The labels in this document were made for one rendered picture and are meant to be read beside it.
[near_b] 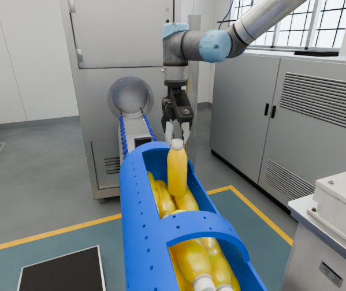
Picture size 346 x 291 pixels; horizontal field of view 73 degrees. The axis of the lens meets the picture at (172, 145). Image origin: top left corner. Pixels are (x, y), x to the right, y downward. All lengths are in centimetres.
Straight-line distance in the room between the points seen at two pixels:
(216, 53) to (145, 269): 50
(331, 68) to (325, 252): 153
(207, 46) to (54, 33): 447
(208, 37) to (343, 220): 54
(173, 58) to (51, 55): 438
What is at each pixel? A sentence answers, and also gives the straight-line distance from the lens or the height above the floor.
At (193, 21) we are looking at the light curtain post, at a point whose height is 166.
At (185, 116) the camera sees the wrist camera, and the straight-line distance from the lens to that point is 65.
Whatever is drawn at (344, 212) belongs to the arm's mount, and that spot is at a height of 121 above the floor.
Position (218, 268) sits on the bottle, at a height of 114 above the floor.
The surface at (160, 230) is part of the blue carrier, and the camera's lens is 52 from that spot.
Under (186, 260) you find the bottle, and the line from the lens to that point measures 52.
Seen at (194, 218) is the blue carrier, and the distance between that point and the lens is 52.
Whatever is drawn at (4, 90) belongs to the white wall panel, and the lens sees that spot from 518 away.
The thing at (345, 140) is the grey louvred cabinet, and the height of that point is 93.
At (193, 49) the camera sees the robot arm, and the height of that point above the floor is 156.
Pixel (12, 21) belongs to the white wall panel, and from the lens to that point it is 505.
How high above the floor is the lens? 158
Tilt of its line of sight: 25 degrees down
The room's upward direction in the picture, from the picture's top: straight up
